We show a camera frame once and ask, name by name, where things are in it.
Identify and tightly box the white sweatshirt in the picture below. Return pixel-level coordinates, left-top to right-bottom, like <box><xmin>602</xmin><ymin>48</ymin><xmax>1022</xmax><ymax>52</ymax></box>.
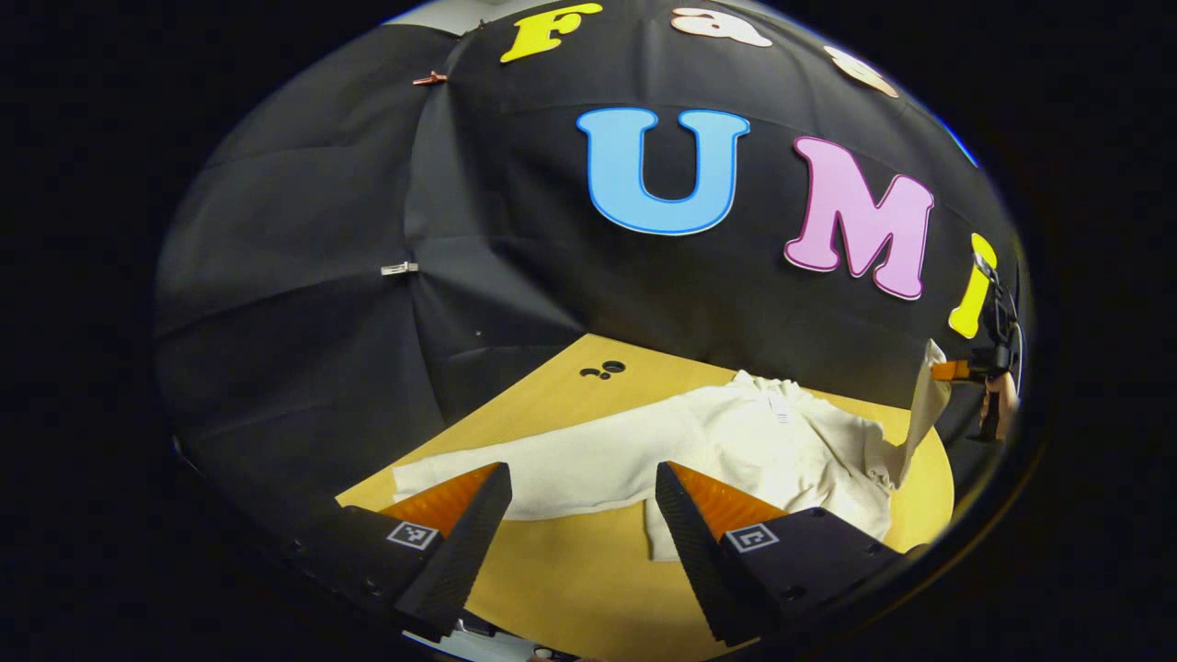
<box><xmin>393</xmin><ymin>340</ymin><xmax>953</xmax><ymax>562</ymax></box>

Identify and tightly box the black backdrop cloth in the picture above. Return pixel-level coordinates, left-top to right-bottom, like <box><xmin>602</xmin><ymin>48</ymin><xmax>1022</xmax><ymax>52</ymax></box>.
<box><xmin>154</xmin><ymin>0</ymin><xmax>1026</xmax><ymax>553</ymax></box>

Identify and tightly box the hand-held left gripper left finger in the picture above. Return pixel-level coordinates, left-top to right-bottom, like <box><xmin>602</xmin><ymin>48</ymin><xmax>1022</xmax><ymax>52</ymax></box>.
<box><xmin>285</xmin><ymin>462</ymin><xmax>513</xmax><ymax>643</ymax></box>

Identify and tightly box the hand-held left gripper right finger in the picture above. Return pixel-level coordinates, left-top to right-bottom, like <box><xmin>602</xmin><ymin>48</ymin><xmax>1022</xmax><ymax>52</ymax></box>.
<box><xmin>655</xmin><ymin>462</ymin><xmax>930</xmax><ymax>647</ymax></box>

